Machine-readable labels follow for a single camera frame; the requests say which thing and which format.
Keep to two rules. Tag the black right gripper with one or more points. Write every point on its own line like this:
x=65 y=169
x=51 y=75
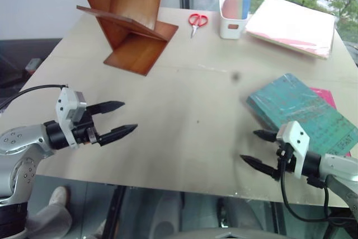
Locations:
x=288 y=160

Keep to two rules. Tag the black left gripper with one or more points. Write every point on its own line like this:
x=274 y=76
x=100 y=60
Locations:
x=82 y=131

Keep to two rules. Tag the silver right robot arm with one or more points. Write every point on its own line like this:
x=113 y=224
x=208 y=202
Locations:
x=335 y=166

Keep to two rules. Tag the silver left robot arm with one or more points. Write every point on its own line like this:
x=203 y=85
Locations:
x=19 y=141

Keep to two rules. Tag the teal book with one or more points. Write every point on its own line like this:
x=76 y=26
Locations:
x=302 y=107

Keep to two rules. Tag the pink book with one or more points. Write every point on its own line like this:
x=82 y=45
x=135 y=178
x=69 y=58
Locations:
x=325 y=94

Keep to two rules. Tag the wooden zigzag shelf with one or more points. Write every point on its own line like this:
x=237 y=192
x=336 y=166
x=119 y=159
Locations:
x=134 y=26

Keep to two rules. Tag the white shoe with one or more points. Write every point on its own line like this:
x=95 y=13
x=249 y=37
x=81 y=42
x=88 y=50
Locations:
x=59 y=195

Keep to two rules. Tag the black table leg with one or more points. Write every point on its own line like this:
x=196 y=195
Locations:
x=113 y=213

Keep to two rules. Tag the dark cabinet beside table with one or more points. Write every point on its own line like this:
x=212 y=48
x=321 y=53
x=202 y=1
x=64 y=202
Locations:
x=25 y=54

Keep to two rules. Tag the grey trouser leg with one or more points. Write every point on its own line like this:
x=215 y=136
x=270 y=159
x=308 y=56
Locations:
x=50 y=222

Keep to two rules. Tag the white plastic storage bin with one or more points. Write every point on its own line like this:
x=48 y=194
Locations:
x=230 y=27

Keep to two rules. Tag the pink and white paper stack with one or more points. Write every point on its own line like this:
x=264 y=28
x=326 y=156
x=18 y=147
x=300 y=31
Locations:
x=291 y=23

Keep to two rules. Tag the pastel striped sponge block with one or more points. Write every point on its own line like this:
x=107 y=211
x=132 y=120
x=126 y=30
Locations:
x=236 y=5

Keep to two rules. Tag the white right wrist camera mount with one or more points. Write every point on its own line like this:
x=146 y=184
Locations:
x=296 y=138

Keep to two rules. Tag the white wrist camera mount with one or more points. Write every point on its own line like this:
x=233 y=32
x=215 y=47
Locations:
x=296 y=138
x=65 y=104

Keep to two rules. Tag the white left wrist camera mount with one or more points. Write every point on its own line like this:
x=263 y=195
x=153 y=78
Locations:
x=65 y=104

